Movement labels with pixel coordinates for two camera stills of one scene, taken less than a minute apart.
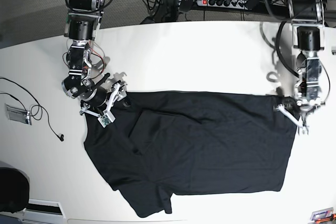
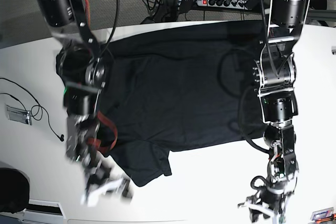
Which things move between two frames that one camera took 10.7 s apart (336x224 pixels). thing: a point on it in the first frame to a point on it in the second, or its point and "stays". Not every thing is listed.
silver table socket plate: [18, 114] stays
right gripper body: [302, 105] to [270, 199]
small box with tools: [324, 215] stays
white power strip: [221, 2] stays
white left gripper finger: [118, 92] to [125, 188]
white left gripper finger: [85, 110] to [86, 198]
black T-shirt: [159, 144] to [180, 88]
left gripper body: [94, 97] to [96, 174]
